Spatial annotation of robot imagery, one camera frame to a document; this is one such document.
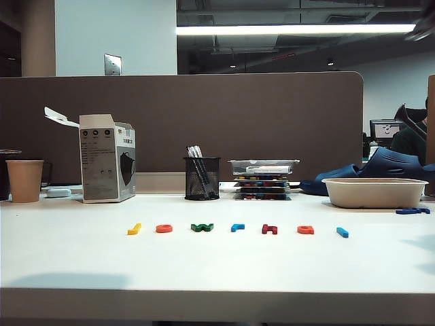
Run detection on letter magnet tray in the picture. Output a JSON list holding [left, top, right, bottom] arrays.
[[237, 180, 292, 189], [234, 174, 290, 182], [234, 192, 292, 201], [234, 187, 292, 195]]

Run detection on dark blue letter magnet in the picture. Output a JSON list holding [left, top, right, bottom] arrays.
[[396, 207, 432, 215]]

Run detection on black mesh pen holder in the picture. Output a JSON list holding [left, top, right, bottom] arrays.
[[184, 156, 221, 201]]

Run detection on clear plastic case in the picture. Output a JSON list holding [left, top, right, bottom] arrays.
[[226, 159, 301, 177]]

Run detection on brown desk partition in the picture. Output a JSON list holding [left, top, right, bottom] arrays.
[[0, 71, 364, 184]]

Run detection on white grey mask box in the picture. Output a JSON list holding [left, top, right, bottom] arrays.
[[43, 107, 137, 204]]

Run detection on navy blue slipper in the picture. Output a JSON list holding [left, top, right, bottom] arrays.
[[358, 146, 435, 181], [299, 163, 363, 197]]

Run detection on ceiling light strip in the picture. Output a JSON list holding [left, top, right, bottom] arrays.
[[175, 23, 419, 36]]

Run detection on beige pulp bowl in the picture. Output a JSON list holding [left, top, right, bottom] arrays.
[[321, 178, 430, 209]]

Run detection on white earbud case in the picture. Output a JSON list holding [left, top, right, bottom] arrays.
[[46, 187, 73, 198]]

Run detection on computer monitor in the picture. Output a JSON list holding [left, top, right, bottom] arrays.
[[369, 119, 402, 140]]

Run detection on person in green shirt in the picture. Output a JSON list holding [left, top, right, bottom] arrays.
[[390, 96, 428, 166]]

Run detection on brown paper cup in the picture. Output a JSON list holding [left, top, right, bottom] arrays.
[[5, 160, 45, 204]]

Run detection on dark lidded cup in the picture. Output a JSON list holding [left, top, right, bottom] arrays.
[[0, 148, 23, 201]]

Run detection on brown board panel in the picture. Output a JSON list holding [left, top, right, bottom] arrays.
[[425, 74, 435, 197]]

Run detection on metal wall plate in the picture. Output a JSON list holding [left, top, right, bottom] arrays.
[[104, 53, 124, 76]]

